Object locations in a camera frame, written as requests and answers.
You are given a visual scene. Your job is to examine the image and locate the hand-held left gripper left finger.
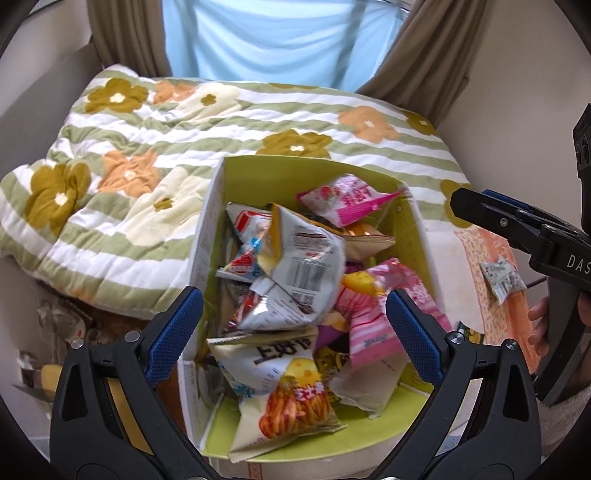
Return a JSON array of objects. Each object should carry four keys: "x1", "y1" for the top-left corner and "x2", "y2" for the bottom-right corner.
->
[{"x1": 48, "y1": 285, "x2": 218, "y2": 480}]

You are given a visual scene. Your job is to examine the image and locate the green striped floral quilt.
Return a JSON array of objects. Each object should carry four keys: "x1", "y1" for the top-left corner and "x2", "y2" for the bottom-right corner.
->
[{"x1": 0, "y1": 65, "x2": 467, "y2": 319}]

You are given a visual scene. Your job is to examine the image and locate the orange floral cloth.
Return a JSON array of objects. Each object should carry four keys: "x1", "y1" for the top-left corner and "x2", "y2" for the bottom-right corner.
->
[{"x1": 425, "y1": 224, "x2": 550, "y2": 365}]

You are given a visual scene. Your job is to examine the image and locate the yellow green cardboard box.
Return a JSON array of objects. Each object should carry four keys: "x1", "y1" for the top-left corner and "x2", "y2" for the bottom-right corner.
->
[{"x1": 178, "y1": 154, "x2": 444, "y2": 462}]

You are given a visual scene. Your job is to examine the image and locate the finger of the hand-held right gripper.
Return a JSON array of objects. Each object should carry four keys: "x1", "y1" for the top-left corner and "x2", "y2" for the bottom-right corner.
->
[
  {"x1": 450, "y1": 185, "x2": 555, "y2": 261},
  {"x1": 482, "y1": 188, "x2": 579, "y2": 237}
]

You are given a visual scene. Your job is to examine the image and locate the yellow cake snack packet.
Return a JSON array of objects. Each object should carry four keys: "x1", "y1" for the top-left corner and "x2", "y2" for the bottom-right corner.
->
[{"x1": 344, "y1": 222, "x2": 397, "y2": 257}]

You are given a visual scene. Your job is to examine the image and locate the white fries chip bag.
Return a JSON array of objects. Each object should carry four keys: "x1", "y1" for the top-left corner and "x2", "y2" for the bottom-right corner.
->
[{"x1": 206, "y1": 330, "x2": 349, "y2": 462}]

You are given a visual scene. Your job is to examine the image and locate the pink candy packet magenta edge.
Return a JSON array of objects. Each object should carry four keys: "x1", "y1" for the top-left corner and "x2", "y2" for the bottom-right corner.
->
[{"x1": 297, "y1": 174, "x2": 409, "y2": 228}]

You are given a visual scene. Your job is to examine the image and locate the brown curtain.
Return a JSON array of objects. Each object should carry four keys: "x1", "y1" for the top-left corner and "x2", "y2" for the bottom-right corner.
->
[
  {"x1": 358, "y1": 0, "x2": 490, "y2": 134},
  {"x1": 85, "y1": 0, "x2": 174, "y2": 79}
]

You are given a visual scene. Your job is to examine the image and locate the large pink marshmallow packet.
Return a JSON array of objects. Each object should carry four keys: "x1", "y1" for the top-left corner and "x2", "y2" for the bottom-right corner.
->
[{"x1": 323, "y1": 257, "x2": 455, "y2": 367}]

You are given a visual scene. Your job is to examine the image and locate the light blue cloth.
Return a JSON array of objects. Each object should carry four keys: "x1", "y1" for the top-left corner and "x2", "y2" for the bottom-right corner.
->
[{"x1": 161, "y1": 0, "x2": 407, "y2": 93}]

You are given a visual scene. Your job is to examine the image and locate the silver foil snack bag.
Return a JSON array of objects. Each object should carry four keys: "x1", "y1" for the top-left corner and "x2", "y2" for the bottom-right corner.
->
[{"x1": 256, "y1": 202, "x2": 347, "y2": 315}]

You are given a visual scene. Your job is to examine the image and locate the white plain snack packet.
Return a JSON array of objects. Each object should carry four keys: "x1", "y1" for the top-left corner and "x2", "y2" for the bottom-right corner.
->
[{"x1": 330, "y1": 351, "x2": 409, "y2": 418}]

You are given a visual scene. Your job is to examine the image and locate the yellow object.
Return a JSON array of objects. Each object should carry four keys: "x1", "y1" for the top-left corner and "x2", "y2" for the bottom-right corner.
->
[{"x1": 39, "y1": 364, "x2": 63, "y2": 392}]

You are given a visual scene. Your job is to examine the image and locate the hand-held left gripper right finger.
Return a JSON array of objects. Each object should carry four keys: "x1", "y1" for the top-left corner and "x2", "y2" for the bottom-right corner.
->
[{"x1": 369, "y1": 287, "x2": 542, "y2": 480}]

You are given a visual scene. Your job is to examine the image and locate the gold yellow snack packet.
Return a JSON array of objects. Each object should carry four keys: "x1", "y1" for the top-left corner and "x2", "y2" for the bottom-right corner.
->
[{"x1": 314, "y1": 346, "x2": 352, "y2": 384}]

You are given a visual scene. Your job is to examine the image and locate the clear plastic bag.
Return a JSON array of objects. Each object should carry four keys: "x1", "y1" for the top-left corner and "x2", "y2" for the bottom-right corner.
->
[{"x1": 37, "y1": 298, "x2": 93, "y2": 342}]

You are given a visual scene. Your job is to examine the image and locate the dark green cracker packet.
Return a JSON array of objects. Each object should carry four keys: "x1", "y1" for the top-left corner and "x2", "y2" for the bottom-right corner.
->
[{"x1": 455, "y1": 320, "x2": 485, "y2": 344}]

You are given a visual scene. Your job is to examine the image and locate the person's right hand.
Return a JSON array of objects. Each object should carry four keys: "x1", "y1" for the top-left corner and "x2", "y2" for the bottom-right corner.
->
[{"x1": 527, "y1": 295, "x2": 551, "y2": 347}]

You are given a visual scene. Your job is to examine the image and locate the small grey printed packet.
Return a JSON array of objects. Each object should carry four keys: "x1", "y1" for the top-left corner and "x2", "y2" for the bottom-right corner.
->
[{"x1": 479, "y1": 258, "x2": 528, "y2": 304}]

